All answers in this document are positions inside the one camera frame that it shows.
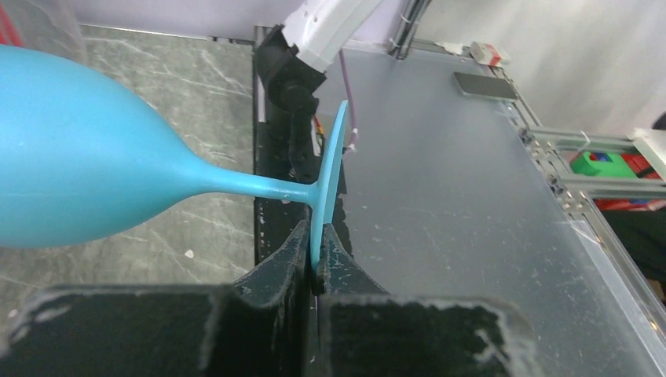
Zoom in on light blue wine glass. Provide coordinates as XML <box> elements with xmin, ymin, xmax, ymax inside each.
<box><xmin>1</xmin><ymin>45</ymin><xmax>348</xmax><ymax>267</ymax></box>

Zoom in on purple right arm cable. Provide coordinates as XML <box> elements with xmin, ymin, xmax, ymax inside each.
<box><xmin>338</xmin><ymin>49</ymin><xmax>360</xmax><ymax>155</ymax></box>

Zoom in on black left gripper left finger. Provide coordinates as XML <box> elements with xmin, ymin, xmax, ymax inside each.
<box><xmin>1</xmin><ymin>220</ymin><xmax>309</xmax><ymax>376</ymax></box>

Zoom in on aluminium frame rail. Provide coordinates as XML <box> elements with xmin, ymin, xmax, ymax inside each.
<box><xmin>387</xmin><ymin>0</ymin><xmax>666</xmax><ymax>209</ymax></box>

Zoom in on grey phone on table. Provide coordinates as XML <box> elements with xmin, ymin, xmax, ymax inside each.
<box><xmin>453</xmin><ymin>72</ymin><xmax>518</xmax><ymax>101</ymax></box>

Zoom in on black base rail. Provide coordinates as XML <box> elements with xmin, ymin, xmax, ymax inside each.
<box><xmin>253</xmin><ymin>26</ymin><xmax>355</xmax><ymax>266</ymax></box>

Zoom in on red wine glass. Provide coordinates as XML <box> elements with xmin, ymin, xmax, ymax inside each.
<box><xmin>0</xmin><ymin>5</ymin><xmax>24</xmax><ymax>47</ymax></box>

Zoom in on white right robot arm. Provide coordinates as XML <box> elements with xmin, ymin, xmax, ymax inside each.
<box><xmin>254</xmin><ymin>0</ymin><xmax>380</xmax><ymax>114</ymax></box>

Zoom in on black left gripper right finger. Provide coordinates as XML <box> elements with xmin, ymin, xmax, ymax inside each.
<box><xmin>316</xmin><ymin>225</ymin><xmax>544</xmax><ymax>376</ymax></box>

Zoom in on clear wine glass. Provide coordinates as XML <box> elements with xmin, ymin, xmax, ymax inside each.
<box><xmin>1</xmin><ymin>0</ymin><xmax>87</xmax><ymax>65</ymax></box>

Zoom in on green red plastic blocks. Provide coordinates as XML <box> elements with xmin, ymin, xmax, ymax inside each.
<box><xmin>569</xmin><ymin>151</ymin><xmax>665</xmax><ymax>211</ymax></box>

